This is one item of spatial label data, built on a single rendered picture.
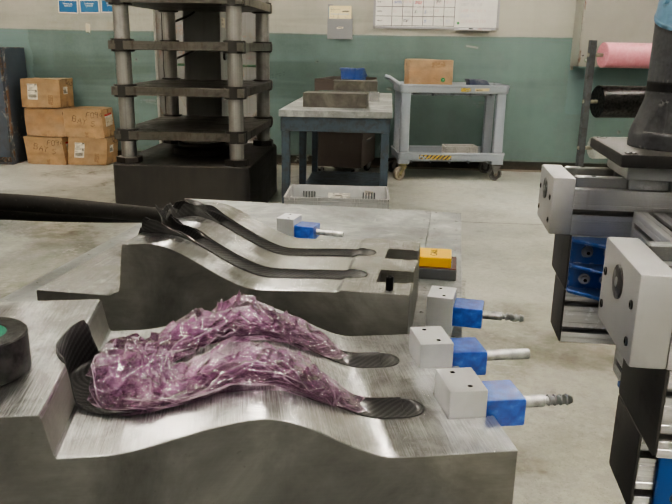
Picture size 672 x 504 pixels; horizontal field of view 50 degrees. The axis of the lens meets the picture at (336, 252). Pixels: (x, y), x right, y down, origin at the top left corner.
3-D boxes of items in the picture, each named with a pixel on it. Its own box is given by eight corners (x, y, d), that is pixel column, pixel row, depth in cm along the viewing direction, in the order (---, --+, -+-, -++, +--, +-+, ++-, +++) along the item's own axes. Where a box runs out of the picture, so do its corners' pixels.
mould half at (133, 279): (417, 294, 115) (422, 212, 111) (406, 362, 90) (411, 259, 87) (124, 274, 123) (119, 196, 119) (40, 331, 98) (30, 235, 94)
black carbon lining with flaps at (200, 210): (377, 261, 108) (379, 200, 106) (364, 296, 93) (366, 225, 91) (159, 247, 114) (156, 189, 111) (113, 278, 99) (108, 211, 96)
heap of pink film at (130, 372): (343, 345, 81) (345, 278, 78) (372, 424, 64) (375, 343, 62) (105, 354, 77) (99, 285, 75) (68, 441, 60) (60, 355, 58)
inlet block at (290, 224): (346, 244, 144) (347, 218, 142) (339, 250, 139) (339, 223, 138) (285, 238, 148) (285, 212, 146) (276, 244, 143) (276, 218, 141)
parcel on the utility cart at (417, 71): (445, 90, 685) (447, 59, 677) (452, 92, 654) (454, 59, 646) (402, 89, 683) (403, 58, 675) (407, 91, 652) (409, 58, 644)
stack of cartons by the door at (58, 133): (120, 161, 742) (115, 78, 719) (108, 166, 710) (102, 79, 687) (40, 159, 747) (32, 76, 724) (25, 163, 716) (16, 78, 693)
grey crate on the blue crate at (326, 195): (388, 210, 445) (389, 186, 441) (388, 226, 405) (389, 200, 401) (291, 207, 449) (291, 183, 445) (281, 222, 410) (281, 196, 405)
